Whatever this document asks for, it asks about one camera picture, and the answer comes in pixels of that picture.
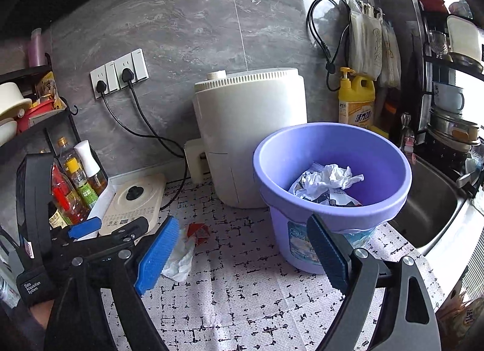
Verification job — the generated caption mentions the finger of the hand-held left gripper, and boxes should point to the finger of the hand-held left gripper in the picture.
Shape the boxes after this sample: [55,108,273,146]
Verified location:
[75,217,150,259]
[56,217,102,241]

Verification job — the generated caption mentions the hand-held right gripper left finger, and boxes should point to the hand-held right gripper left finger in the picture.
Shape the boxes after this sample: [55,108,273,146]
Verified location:
[44,216,180,351]

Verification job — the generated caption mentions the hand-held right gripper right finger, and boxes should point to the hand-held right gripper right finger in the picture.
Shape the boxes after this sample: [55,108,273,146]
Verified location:
[306,214,442,351]

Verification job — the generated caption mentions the white tissue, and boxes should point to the white tissue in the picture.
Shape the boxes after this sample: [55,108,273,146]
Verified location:
[302,164,364,195]
[161,230,196,283]

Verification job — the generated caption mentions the white paper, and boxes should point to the white paper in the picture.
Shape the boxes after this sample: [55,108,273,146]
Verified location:
[289,175,364,208]

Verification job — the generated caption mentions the purple plastic bucket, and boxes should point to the purple plastic bucket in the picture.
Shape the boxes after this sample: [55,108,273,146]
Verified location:
[253,122,413,275]

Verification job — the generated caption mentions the person's left forearm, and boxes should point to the person's left forearm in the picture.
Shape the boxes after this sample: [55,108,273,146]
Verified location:
[0,296,53,351]

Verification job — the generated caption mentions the red-capped cooking oil bottle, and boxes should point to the red-capped cooking oil bottle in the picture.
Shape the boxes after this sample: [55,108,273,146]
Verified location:
[49,162,90,228]

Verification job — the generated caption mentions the yellow-capped green label bottle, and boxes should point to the yellow-capped green label bottle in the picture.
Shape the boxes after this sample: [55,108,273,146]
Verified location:
[64,158,100,210]

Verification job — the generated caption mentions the small red wrapper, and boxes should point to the small red wrapper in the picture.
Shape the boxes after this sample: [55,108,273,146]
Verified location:
[187,223,210,243]

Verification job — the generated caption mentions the clear gold-capped bottle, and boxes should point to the clear gold-capped bottle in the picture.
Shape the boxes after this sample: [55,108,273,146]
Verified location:
[57,137,76,171]

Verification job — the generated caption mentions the white-topped oil dispenser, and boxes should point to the white-topped oil dispenser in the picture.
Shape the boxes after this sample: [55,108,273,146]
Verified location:
[74,140,109,197]

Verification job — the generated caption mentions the small white bowl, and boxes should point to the small white bowl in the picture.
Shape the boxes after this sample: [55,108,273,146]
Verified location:
[0,119,19,146]

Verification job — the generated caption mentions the black metal rack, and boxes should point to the black metal rack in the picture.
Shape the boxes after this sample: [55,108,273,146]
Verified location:
[0,52,81,172]

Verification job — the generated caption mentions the red box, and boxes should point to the red box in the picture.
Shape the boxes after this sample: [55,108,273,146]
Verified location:
[17,99,58,133]

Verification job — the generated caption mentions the patterned table mat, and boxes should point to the patterned table mat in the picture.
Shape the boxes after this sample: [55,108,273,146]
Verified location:
[100,177,447,351]

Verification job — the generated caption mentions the large white bowl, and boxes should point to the large white bowl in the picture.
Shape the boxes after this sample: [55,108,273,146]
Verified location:
[0,83,33,118]

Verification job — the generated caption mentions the steel sink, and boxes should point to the steel sink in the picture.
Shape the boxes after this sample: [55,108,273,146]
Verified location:
[389,152,469,257]

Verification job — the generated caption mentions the yellow snack packet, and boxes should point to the yellow snack packet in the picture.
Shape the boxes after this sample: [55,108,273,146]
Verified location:
[36,71,67,110]

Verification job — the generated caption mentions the orange printed package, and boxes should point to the orange printed package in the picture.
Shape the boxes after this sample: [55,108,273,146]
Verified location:
[435,291,484,337]

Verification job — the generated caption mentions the small pink-labelled bottle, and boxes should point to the small pink-labelled bottle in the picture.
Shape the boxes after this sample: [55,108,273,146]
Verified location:
[399,113,417,154]

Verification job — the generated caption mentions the yellow detergent bottle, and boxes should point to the yellow detergent bottle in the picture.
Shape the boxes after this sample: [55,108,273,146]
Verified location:
[338,67,377,130]

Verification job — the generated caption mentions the cream air fryer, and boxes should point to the cream air fryer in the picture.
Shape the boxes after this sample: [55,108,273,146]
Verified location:
[184,67,307,209]

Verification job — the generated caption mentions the pink cup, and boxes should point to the pink cup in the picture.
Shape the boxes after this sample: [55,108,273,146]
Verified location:
[28,28,48,69]

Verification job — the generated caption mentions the dark bottle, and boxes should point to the dark bottle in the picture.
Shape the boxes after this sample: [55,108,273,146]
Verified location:
[378,86,401,137]

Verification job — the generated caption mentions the stack of metal bowls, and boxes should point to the stack of metal bowls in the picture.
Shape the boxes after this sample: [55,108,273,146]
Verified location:
[427,107,482,145]

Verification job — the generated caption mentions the white printed cup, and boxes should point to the white printed cup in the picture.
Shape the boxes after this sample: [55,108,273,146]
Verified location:
[433,81,465,112]

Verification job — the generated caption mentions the black dish rack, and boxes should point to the black dish rack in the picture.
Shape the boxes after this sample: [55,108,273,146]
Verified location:
[416,7,484,200]

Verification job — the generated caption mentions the beige hanging bag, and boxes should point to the beige hanging bag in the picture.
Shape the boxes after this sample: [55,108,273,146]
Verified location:
[348,0,383,80]

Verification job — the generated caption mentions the drinking glass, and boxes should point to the drinking glass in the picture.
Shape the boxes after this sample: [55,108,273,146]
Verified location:
[429,30,449,59]

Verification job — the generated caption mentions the white container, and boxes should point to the white container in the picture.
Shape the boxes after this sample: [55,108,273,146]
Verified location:
[446,15,484,60]

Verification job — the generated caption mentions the black power cable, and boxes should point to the black power cable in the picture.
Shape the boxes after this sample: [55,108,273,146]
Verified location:
[121,69,190,210]
[95,81,187,158]

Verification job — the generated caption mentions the white wall socket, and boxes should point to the white wall socket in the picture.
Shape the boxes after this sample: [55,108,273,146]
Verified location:
[90,60,121,99]
[113,48,150,90]

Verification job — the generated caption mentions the black looped hanging cable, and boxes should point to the black looped hanging cable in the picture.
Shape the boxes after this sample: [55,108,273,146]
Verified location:
[306,0,353,93]

